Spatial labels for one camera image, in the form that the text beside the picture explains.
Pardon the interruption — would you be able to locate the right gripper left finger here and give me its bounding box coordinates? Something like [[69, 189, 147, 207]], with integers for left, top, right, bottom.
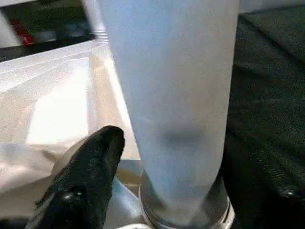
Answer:
[[28, 125, 126, 229]]

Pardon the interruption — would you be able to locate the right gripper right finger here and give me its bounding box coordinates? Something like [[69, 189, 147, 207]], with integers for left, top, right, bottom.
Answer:
[[226, 133, 305, 229]]

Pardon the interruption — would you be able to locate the white plastic table top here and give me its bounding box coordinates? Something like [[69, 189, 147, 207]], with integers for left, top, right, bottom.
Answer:
[[0, 39, 236, 229]]

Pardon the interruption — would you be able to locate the black work mat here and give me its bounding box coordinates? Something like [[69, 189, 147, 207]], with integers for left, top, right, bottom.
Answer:
[[0, 7, 305, 229]]

